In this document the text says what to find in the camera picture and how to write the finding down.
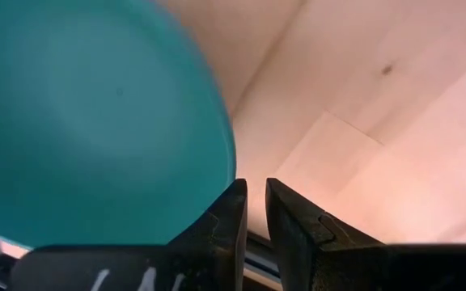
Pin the large teal bowl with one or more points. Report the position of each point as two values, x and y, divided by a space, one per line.
95 121

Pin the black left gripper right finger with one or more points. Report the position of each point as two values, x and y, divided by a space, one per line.
314 250

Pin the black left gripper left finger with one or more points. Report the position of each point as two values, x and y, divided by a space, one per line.
217 250

